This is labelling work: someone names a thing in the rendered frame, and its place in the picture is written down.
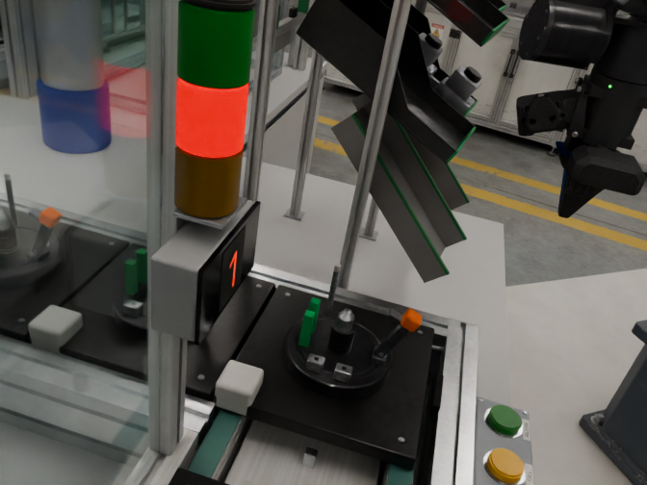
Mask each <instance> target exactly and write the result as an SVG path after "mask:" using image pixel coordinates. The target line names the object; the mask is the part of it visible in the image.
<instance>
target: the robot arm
mask: <svg viewBox="0 0 647 485"><path fill-rule="evenodd" d="M619 10H620V11H623V12H625V13H630V14H629V15H627V14H618V13H617V12H618V11H619ZM519 55H520V57H521V59H522V60H526V61H532V62H538V63H543V64H555V65H561V66H567V67H573V68H579V69H583V68H585V67H587V66H588V65H590V64H594V65H593V68H592V70H591V73H590V75H587V74H585V75H584V78H583V79H582V78H581V77H579V78H576V79H575V82H574V84H576V87H575V89H568V90H556V91H549V92H543V93H537V94H530V95H524V96H521V97H518V98H517V100H516V111H517V122H518V133H519V135H520V136H533V135H534V134H535V133H542V132H549V131H556V130H562V129H566V131H567V132H566V135H567V136H566V139H565V141H564V142H562V141H556V149H557V152H558V154H559V155H558V156H559V158H560V162H561V165H562V167H563V168H564V170H563V177H562V184H561V191H560V198H559V204H558V211H557V212H558V215H559V216H560V217H565V218H569V217H570V216H572V215H573V214H574V213H576V212H577V211H578V210H579V209H580V208H581V207H582V206H583V205H584V204H586V203H587V202H588V201H589V200H591V199H592V198H593V197H594V196H595V195H597V194H598V193H599V192H601V191H603V190H609V191H617V192H621V193H624V194H628V195H637V194H639V192H640V191H641V189H642V187H643V185H644V183H645V181H646V177H645V175H644V173H643V171H642V169H641V167H640V165H639V164H638V162H637V160H636V158H635V157H634V156H632V155H628V154H624V153H621V152H620V151H618V150H615V149H616V148H617V147H620V148H625V149H629V150H631V149H632V147H633V145H634V142H635V140H634V138H633V136H632V132H633V129H634V127H635V125H636V123H637V121H638V118H639V116H640V114H641V112H642V110H643V109H647V0H535V2H534V3H533V5H532V6H531V9H530V11H529V13H528V14H526V15H525V18H524V20H523V24H522V27H521V31H520V37H519Z"/></svg>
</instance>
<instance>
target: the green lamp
mask: <svg viewBox="0 0 647 485"><path fill-rule="evenodd" d="M254 20H255V9H254V8H253V7H252V9H251V10H248V11H223V10H215V9H209V8H204V7H200V6H197V5H193V4H190V3H188V2H185V1H184V0H180V2H179V1H178V44H177V75H178V77H179V78H181V79H182V80H184V81H185V82H188V83H190V84H193V85H197V86H201V87H204V88H211V89H235V88H240V87H243V86H245V85H246V84H247V83H248V82H249V74H250V64H251V53H252V43H253V31H254Z"/></svg>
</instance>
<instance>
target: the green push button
mask: <svg viewBox="0 0 647 485"><path fill-rule="evenodd" d="M487 418H488V421H489V423H490V424H491V426H492V427H493V428H494V429H496V430H497V431H499V432H501V433H503V434H505V435H514V434H516V433H517V432H518V431H519V430H520V428H521V426H522V420H521V418H520V416H519V415H518V413H517V412H516V411H515V410H513V409H512V408H510V407H508V406H505V405H495V406H493V407H492V408H491V409H490V411H489V413H488V417H487Z"/></svg>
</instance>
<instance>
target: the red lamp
mask: <svg viewBox="0 0 647 485"><path fill-rule="evenodd" d="M248 86H249V83H247V84H246V85H245V86H243V87H240V88H235V89H211V88H204V87H201V86H197V85H193V84H190V83H188V82H185V81H184V80H182V79H181V78H178V79H177V89H176V132H175V143H176V145H177V146H178V147H179V148H181V149H182V150H184V151H186V152H188V153H190V154H194V155H196V156H201V157H208V158H222V157H228V156H232V155H235V154H237V153H239V152H240V151H242V149H243V147H244V139H245V128H246V107H247V97H248Z"/></svg>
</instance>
